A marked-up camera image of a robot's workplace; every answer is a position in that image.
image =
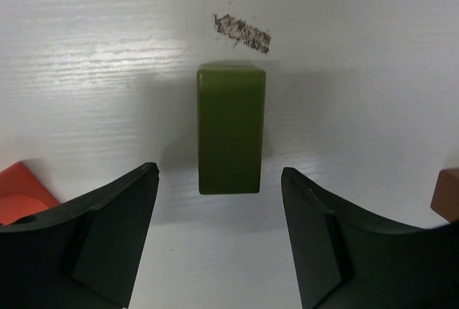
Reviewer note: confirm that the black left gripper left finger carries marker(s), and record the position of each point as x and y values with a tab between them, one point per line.
84	253

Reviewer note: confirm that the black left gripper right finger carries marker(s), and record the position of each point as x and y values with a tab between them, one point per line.
348	257

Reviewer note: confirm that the red wood block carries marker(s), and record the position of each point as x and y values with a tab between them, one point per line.
22	194

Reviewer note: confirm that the brown wood block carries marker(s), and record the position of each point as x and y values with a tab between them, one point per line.
445	200

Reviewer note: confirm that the green arch wood block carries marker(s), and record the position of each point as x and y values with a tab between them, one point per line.
230	123

